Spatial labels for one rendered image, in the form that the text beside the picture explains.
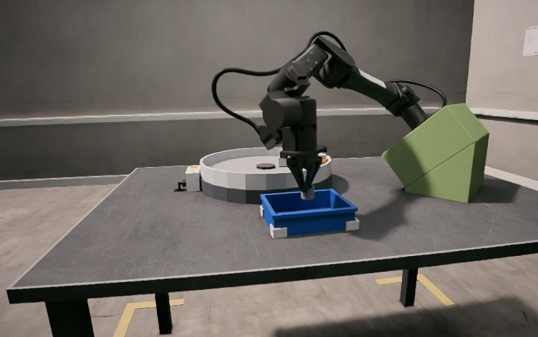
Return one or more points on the white round turntable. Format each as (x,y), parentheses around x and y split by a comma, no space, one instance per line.
(242,175)

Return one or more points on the grey metal bushing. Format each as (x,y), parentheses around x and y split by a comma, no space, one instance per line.
(309,195)

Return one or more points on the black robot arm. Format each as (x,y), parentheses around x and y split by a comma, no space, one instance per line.
(282,109)

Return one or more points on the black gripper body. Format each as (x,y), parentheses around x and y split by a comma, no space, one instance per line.
(306,151)

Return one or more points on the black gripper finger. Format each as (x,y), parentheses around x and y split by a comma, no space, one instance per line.
(300,171)
(310,171)

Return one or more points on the blue open tray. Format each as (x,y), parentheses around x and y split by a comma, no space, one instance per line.
(328,211)

